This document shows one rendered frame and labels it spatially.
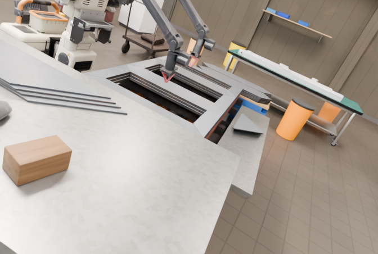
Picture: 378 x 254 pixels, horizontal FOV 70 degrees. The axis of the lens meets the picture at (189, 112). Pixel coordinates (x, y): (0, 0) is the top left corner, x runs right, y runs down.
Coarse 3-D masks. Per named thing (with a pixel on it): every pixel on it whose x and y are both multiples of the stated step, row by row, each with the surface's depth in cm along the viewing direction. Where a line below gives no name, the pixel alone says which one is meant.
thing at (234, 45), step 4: (232, 40) 724; (232, 44) 711; (236, 44) 703; (240, 44) 710; (232, 48) 711; (236, 48) 706; (240, 48) 706; (244, 48) 712; (228, 56) 722; (224, 60) 737; (228, 60) 724; (236, 60) 722; (224, 64) 734; (232, 64) 725; (232, 68) 732
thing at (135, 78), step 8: (160, 64) 216; (176, 64) 246; (128, 72) 174; (176, 72) 214; (200, 72) 242; (112, 80) 160; (120, 80) 167; (136, 80) 175; (144, 80) 175; (184, 80) 212; (192, 80) 211; (216, 80) 239; (152, 88) 173; (160, 88) 172; (200, 88) 209; (208, 88) 208; (168, 96) 171; (176, 96) 170; (216, 96) 206; (184, 104) 169; (192, 104) 168; (200, 112) 167; (224, 112) 179
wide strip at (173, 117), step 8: (96, 80) 145; (104, 80) 149; (112, 88) 144; (120, 88) 148; (128, 96) 142; (136, 96) 146; (144, 104) 141; (152, 104) 145; (160, 112) 139; (168, 112) 143; (176, 120) 138; (184, 120) 142; (192, 128) 137
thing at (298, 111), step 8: (296, 104) 400; (304, 104) 407; (288, 112) 412; (296, 112) 401; (304, 112) 397; (312, 112) 404; (288, 120) 411; (296, 120) 404; (304, 120) 404; (280, 128) 422; (288, 128) 412; (296, 128) 409; (288, 136) 416
